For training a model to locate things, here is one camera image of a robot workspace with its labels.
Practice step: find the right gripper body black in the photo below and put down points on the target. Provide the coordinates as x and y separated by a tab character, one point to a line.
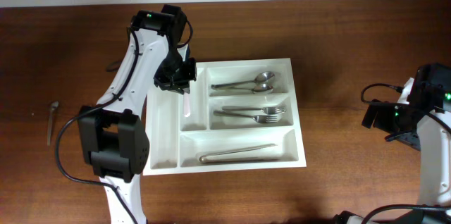
392	119

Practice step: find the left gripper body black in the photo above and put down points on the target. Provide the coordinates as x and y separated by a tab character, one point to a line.
173	70

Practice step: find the pink plastic knife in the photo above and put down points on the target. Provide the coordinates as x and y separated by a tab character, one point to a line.
186	105

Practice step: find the metal fork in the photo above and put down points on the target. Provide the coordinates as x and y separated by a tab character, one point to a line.
268	110
262	119

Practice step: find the small metal teaspoon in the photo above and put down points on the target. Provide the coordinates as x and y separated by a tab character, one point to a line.
52	109

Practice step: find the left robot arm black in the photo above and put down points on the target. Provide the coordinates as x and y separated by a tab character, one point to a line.
113	138

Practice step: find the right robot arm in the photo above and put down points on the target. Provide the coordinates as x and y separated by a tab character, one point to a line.
420	119

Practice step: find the white plastic cutlery tray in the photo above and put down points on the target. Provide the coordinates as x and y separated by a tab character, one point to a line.
177	142

